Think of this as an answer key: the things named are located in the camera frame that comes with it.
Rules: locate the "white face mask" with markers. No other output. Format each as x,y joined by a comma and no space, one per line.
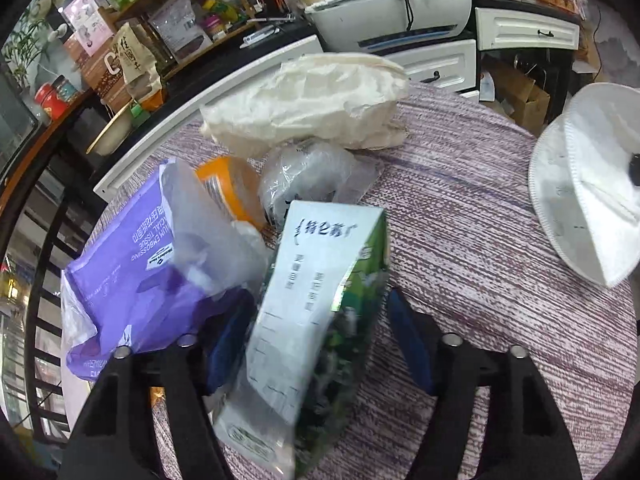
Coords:
575,200

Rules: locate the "tan printed paper bag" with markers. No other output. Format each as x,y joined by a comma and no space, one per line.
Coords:
135,60

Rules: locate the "crumpled clear plastic bag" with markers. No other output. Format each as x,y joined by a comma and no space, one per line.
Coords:
305,170

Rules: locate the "brown printed box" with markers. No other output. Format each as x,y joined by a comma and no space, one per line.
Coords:
102,77

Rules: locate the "green white milk carton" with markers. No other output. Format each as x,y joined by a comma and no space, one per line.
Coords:
300,310

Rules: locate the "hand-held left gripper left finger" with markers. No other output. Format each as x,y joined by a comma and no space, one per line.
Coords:
227,350

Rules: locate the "white bowl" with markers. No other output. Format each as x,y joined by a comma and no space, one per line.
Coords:
112,132

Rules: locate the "green plant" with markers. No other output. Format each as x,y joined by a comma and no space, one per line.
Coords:
27,40

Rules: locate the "pink printed card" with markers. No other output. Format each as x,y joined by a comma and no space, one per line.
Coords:
87,17

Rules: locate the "orange lidded jar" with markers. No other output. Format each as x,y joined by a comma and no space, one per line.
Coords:
230,185

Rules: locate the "black metal railing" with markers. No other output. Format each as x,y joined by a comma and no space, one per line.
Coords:
55,240

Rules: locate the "purple tissue pack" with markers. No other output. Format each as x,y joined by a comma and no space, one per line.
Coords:
130,280

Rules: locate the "red tin can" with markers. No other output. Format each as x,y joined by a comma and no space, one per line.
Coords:
50,102

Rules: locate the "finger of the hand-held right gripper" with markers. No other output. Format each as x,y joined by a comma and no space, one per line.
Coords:
635,167

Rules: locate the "teal tin can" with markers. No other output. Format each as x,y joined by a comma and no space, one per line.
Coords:
66,87

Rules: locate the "white printer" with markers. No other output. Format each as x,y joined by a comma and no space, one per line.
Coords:
400,20

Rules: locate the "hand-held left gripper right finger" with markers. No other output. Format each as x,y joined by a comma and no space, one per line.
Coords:
407,340

